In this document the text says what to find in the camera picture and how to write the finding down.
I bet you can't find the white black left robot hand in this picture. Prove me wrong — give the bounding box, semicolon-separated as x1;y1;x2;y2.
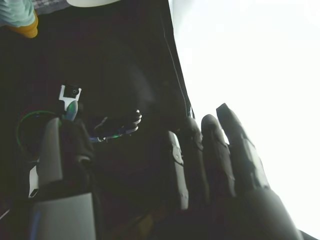
28;102;320;240

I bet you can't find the blue swirl ice cream cone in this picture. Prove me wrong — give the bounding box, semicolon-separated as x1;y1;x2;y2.
0;0;40;39

